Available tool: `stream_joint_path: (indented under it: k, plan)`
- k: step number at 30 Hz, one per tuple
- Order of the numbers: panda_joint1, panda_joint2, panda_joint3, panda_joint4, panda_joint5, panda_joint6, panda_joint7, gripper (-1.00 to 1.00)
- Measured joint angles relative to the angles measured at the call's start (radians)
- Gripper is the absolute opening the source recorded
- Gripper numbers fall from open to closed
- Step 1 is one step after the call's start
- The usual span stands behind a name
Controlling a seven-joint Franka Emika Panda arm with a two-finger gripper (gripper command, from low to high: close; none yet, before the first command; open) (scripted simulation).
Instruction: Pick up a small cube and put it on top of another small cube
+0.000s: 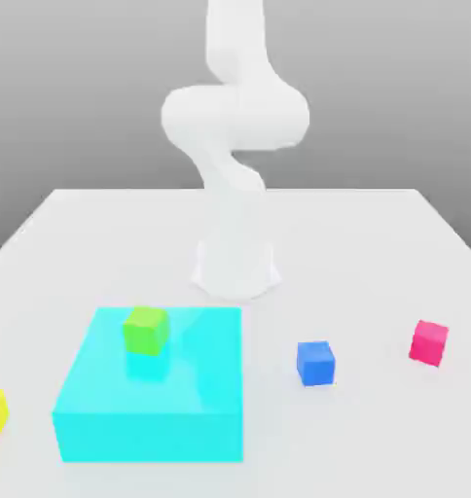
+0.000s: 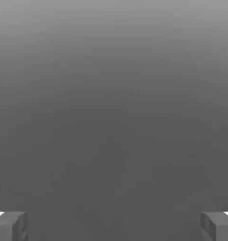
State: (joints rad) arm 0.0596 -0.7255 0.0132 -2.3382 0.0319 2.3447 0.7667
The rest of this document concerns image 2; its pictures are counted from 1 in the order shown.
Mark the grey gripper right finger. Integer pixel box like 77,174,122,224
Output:
200,210,228,241

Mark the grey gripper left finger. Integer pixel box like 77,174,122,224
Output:
0,210,29,241

